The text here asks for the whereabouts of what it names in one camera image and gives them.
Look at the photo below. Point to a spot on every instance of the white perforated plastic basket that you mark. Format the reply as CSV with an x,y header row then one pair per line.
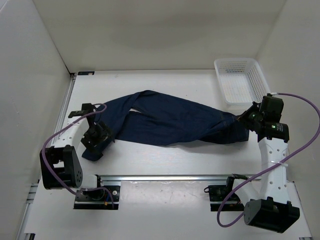
x,y
241,82

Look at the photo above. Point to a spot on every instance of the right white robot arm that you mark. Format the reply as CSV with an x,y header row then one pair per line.
x,y
270,208

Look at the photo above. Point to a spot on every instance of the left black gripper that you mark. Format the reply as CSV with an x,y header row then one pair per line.
x,y
105,134

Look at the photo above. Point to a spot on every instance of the dark blue denim trousers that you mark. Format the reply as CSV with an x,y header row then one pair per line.
x,y
158,119

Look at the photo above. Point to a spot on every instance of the small dark corner label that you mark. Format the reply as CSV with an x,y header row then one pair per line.
x,y
86,73

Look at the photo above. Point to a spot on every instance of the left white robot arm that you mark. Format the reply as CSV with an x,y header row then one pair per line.
x,y
60,166

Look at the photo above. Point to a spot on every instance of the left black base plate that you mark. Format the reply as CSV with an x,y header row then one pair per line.
x,y
99,199

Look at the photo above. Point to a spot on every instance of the aluminium frame rail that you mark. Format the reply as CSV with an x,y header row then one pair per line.
x,y
161,188

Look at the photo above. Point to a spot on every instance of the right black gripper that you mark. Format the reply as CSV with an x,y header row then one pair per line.
x,y
242,117

